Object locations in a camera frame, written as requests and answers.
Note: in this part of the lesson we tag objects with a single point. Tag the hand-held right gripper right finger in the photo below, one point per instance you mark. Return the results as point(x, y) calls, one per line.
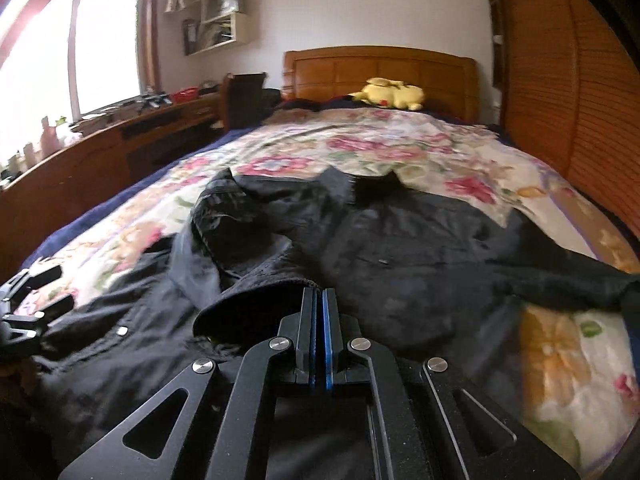
point(329, 332)

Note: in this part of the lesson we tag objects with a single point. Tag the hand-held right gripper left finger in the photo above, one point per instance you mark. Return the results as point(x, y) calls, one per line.
point(311, 332)

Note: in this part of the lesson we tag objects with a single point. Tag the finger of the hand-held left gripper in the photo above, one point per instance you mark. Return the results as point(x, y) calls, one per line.
point(35, 279)
point(40, 314)

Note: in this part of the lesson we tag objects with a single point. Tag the black jacket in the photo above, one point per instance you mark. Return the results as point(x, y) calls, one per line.
point(400, 260)

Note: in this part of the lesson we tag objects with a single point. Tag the wooden desk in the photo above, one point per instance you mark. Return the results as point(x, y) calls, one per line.
point(75, 175)

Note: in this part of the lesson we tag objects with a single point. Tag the navy bed sheet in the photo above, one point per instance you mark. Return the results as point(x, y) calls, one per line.
point(125, 192)

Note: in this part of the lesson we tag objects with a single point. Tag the pink bottle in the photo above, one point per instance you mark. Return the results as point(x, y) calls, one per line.
point(48, 137)

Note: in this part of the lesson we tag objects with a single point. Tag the floral blanket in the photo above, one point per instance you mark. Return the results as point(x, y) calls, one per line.
point(350, 145)

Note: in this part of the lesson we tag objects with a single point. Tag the dark pillow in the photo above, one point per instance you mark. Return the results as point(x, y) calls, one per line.
point(310, 104)

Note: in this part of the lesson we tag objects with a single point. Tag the red basket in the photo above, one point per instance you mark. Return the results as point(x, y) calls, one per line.
point(186, 95)

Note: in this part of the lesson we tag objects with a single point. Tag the wooden chair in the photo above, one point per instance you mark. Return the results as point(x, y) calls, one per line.
point(245, 100)

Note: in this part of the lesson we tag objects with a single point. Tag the window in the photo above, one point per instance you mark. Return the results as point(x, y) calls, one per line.
point(105, 45)

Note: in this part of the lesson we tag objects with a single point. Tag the yellow plush toy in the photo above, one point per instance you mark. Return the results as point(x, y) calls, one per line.
point(385, 91)

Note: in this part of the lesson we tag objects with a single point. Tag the wooden bed headboard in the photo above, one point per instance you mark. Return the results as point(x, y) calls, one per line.
point(350, 70)

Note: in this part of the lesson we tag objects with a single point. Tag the wooden wardrobe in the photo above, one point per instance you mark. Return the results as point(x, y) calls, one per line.
point(550, 85)

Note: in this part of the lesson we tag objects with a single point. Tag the white wall shelf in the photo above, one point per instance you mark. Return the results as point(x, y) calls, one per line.
point(240, 27)

